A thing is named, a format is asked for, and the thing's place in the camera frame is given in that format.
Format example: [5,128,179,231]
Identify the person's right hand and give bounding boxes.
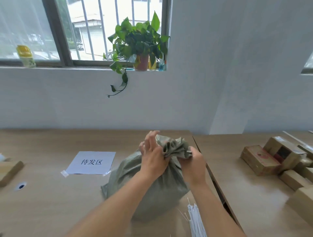
[179,146,207,187]

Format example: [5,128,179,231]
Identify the person's left hand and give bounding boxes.
[139,131,171,181]

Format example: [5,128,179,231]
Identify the grey-green woven sack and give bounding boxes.
[101,135,194,223]

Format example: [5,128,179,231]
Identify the person's left forearm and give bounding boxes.
[64,171,170,237]

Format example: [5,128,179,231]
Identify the person's right forearm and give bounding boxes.
[189,180,246,237]

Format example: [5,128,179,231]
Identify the white paper sign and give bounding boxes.
[66,151,116,175]

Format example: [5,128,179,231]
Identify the pile of brown cardboard boxes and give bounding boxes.
[240,136,313,226]

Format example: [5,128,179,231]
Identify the brown plant pot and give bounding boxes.
[134,54,150,72]

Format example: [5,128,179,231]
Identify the green pothos plant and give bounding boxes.
[103,11,171,98]

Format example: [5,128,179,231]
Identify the window security bars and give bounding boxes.
[71,0,163,61]

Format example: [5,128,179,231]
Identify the tan cardboard box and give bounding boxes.
[0,160,24,188]

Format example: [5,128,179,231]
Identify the yellow plastic bottle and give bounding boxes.
[16,45,37,68]

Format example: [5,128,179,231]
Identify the bundle of white cable ties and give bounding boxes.
[177,198,208,237]

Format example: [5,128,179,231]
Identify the dark window frame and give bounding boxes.
[0,0,172,68]

